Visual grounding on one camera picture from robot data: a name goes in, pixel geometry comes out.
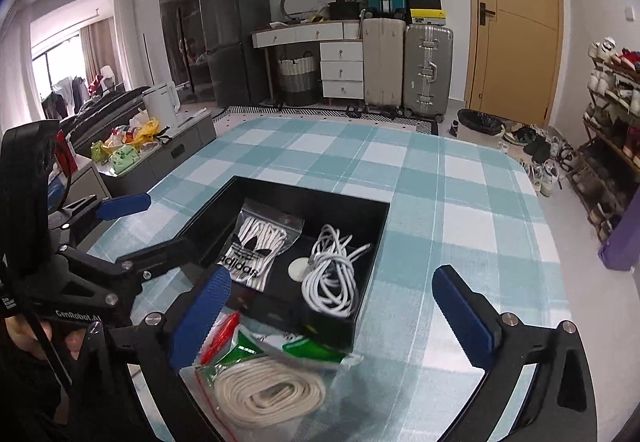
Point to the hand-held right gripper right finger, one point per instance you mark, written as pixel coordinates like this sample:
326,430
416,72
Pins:
465,317

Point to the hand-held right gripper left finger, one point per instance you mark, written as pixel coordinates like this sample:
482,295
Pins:
200,317

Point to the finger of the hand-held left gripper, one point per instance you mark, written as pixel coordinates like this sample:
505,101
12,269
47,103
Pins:
122,206
160,252

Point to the red white packet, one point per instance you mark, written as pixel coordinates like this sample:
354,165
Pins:
222,329

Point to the bag of white shoelaces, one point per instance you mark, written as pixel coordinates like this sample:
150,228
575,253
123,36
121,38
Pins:
255,242

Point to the green white packet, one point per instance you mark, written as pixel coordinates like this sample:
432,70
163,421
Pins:
305,351

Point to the black storage box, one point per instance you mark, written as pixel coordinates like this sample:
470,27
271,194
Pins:
280,194

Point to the person's left hand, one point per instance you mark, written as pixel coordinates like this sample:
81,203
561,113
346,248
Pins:
22,334

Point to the green toy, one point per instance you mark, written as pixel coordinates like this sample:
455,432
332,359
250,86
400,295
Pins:
122,160

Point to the yellow plastic bag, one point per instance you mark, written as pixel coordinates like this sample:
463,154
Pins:
147,130

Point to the teal white plaid tablecloth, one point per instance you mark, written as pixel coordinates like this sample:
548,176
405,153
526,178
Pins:
450,232

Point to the grey low cabinet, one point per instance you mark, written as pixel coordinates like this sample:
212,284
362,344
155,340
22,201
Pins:
190,135

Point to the black sofa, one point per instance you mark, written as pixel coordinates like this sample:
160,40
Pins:
115,105

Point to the white appliance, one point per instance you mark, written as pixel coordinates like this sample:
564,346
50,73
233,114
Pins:
160,105

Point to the white round disc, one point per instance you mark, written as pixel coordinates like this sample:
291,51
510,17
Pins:
299,268

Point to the hanging clothes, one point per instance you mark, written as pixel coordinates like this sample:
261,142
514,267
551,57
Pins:
65,95

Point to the beige curtain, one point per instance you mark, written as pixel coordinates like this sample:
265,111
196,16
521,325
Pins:
95,52

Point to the purple bag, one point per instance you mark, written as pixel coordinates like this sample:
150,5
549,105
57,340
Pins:
622,242

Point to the pile of shoes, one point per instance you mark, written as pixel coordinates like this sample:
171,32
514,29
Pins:
540,152

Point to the dark glass wardrobe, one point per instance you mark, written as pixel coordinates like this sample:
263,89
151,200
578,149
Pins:
175,22

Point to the black trash bin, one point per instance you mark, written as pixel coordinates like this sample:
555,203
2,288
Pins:
480,122

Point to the grey refrigerator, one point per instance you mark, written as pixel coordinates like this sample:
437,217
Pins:
235,37

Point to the woven laundry basket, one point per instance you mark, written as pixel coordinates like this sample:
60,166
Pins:
297,77

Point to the wooden shoe rack with shoes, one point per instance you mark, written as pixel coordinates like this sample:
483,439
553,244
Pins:
610,122

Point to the silver suitcase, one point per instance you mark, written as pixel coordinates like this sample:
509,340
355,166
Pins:
417,72

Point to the white desk with drawers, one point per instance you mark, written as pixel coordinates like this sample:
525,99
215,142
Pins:
340,70

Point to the tan wooden door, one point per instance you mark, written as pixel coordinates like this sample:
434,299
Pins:
520,62

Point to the beige suitcase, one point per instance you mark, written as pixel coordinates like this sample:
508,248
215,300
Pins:
382,67

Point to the yellow black shoe box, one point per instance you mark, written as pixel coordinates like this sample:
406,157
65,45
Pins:
427,17

